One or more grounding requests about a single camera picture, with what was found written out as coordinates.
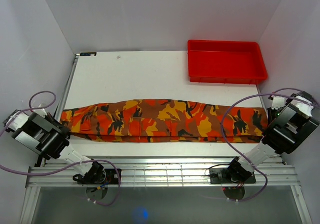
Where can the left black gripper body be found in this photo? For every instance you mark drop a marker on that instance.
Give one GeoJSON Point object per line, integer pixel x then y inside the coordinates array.
{"type": "Point", "coordinates": [49, 118]}

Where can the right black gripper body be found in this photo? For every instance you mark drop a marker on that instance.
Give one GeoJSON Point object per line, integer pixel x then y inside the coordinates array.
{"type": "Point", "coordinates": [274, 113]}

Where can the orange camouflage trousers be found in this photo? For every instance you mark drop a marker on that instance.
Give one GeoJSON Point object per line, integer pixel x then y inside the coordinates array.
{"type": "Point", "coordinates": [165, 120]}

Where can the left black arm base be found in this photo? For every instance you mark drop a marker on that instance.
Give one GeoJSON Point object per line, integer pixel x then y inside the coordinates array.
{"type": "Point", "coordinates": [106, 176]}

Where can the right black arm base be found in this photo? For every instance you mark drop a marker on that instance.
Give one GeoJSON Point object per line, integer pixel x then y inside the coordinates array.
{"type": "Point", "coordinates": [217, 176]}

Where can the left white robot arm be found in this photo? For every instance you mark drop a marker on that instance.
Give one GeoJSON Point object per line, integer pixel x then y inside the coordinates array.
{"type": "Point", "coordinates": [42, 134]}

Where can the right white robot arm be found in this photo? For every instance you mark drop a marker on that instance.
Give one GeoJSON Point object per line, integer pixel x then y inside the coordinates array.
{"type": "Point", "coordinates": [290, 122]}

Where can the red plastic bin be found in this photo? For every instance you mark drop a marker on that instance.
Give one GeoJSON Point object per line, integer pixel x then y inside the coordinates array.
{"type": "Point", "coordinates": [228, 62]}

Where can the small label sticker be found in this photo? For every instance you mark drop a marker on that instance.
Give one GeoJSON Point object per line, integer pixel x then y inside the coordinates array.
{"type": "Point", "coordinates": [88, 54]}

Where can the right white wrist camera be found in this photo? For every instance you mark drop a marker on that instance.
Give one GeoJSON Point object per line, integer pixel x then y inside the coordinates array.
{"type": "Point", "coordinates": [277, 102]}

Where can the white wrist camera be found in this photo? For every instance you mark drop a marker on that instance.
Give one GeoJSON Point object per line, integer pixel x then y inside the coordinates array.
{"type": "Point", "coordinates": [41, 110]}
{"type": "Point", "coordinates": [277, 102]}

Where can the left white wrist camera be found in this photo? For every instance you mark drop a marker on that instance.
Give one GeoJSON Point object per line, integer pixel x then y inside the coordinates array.
{"type": "Point", "coordinates": [41, 110]}

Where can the aluminium frame rail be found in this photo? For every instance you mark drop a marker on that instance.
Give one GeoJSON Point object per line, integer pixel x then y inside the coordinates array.
{"type": "Point", "coordinates": [165, 172]}

